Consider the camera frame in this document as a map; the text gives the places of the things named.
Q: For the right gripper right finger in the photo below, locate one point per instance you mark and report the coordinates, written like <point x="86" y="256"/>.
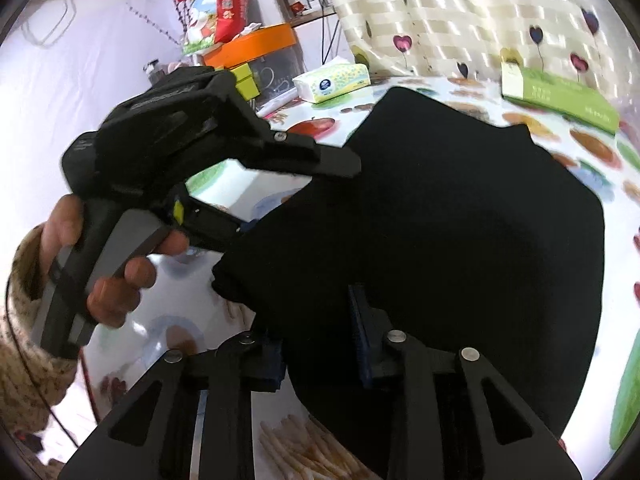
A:
<point x="448" y="415"/>

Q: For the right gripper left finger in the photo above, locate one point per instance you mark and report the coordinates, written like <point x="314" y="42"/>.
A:
<point x="181" y="401"/>

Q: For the black pants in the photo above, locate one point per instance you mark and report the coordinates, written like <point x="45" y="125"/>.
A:
<point x="465" y="234"/>

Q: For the knitted left sleeve forearm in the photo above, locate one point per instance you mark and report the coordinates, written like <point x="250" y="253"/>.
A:
<point x="32" y="381"/>

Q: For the fruit print tablecloth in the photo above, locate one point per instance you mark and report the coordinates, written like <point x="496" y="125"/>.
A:
<point x="602" y="435"/>

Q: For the yellow green box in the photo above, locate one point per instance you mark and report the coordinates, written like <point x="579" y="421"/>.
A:
<point x="245" y="82"/>

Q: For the dark storage box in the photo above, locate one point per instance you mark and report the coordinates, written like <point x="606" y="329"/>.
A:
<point x="274" y="72"/>

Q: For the orange box lid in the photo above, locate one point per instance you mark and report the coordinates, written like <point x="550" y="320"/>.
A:
<point x="250" y="47"/>

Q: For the red snack package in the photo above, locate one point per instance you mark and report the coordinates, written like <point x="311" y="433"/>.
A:
<point x="207" y="23"/>

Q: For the tissue pack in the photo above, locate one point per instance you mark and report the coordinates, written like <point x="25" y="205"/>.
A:
<point x="333" y="79"/>

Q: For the heart pattern curtain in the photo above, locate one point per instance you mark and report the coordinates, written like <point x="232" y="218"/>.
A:
<point x="584" y="40"/>

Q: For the green white box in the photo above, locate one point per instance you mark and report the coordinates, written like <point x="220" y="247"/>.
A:
<point x="567" y="97"/>

